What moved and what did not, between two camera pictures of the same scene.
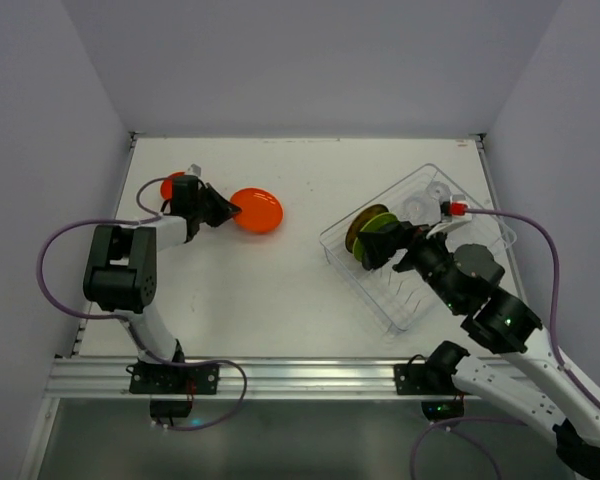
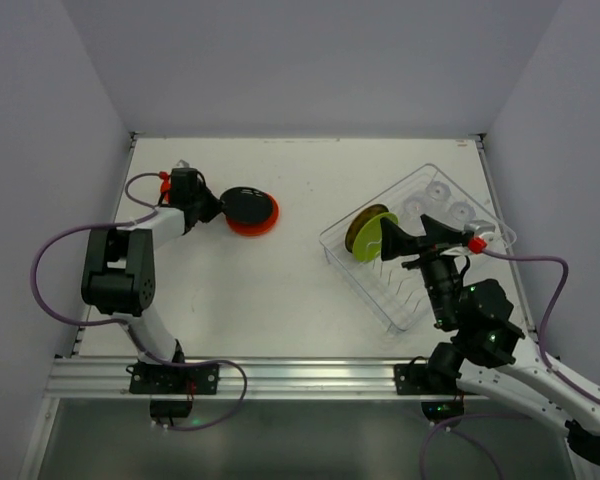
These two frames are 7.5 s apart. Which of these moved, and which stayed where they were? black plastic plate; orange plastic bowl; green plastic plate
Moved: black plastic plate
Stayed: green plastic plate; orange plastic bowl
